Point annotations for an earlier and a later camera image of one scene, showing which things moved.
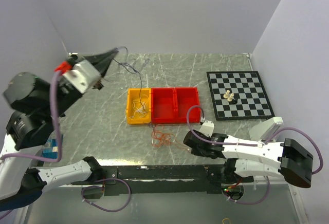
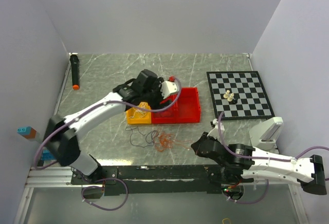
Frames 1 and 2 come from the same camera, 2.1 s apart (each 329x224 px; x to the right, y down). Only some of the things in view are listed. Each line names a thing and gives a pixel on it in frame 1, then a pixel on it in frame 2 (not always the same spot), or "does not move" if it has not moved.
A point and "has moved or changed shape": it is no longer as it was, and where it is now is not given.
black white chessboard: [247, 88] does not move
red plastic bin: [185, 97] does not move
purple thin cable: [141, 85] to [145, 134]
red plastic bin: [163, 106] does not move
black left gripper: [103, 60] to [157, 86]
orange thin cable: [159, 138] has moved or changed shape
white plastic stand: [264, 130] does not move
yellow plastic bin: [139, 106] does not move
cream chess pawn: [230, 98] does not move
